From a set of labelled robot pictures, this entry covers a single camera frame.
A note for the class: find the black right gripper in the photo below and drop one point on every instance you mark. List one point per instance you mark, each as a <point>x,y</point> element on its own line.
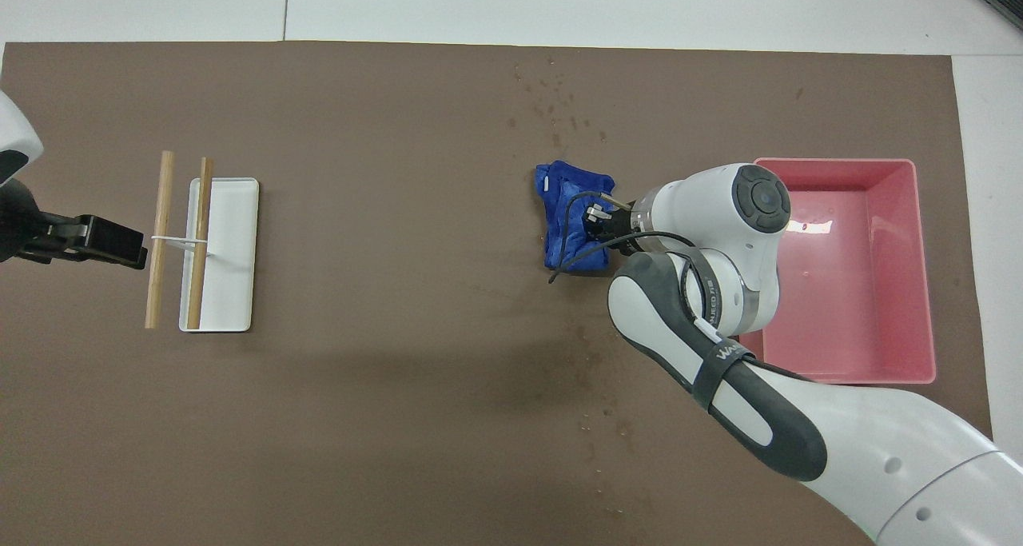
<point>622,225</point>

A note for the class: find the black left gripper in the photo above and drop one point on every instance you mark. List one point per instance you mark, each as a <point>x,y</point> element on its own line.
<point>20,222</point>

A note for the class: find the blue towel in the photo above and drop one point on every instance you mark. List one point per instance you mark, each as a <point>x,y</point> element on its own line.
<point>571,186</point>

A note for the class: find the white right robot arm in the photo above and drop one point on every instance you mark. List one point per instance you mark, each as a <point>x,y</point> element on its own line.
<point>799,450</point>

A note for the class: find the light wooden rod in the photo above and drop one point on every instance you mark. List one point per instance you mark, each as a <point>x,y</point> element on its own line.
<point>165,178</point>

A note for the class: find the darker wooden rod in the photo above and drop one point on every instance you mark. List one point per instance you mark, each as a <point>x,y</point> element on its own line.
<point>204,186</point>

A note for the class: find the white rack base tray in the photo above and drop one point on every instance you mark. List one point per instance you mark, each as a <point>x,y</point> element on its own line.
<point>232,290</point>

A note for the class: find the brown table mat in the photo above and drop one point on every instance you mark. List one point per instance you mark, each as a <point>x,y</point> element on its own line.
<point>400,410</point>

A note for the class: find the pink plastic bin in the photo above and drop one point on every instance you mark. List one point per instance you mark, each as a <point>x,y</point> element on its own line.
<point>863,290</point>

